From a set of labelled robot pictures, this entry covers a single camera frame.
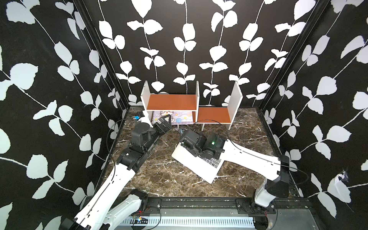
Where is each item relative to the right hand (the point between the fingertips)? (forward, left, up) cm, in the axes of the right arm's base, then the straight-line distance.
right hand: (196, 139), depth 74 cm
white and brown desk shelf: (+30, +10, -8) cm, 33 cm away
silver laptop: (-8, -7, -22) cm, 24 cm away
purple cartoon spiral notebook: (+25, +12, -11) cm, 29 cm away
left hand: (+5, +15, +11) cm, 20 cm away
